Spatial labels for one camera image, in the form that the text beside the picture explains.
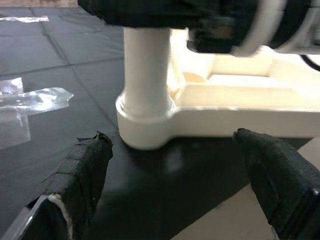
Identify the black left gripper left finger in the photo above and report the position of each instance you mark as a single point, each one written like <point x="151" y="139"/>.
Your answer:
<point x="75" y="187"/>

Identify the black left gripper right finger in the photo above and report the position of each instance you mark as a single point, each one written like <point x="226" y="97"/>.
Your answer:
<point x="280" y="180"/>

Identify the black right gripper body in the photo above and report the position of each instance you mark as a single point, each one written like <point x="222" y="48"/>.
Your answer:
<point x="220" y="30"/>

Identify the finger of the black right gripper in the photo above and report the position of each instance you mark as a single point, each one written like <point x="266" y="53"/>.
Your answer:
<point x="140" y="12"/>

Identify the white plastic table leg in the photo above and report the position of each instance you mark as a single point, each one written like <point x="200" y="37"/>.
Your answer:
<point x="147" y="70"/>

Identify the white plastic table top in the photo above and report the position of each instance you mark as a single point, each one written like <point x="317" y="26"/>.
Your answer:
<point x="237" y="117"/>

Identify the black tablecloth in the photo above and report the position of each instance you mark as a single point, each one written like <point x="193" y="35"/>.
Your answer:
<point x="62" y="50"/>

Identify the clear tape patch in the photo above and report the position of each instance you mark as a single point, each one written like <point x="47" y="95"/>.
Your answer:
<point x="37" y="100"/>

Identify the beige cloth covered bench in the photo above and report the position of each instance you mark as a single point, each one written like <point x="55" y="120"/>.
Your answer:
<point x="37" y="3"/>

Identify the clear tape strip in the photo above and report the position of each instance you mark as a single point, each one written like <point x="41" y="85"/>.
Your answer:
<point x="22" y="19"/>

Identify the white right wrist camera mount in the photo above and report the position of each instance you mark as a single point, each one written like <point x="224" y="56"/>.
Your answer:
<point x="260" y="25"/>

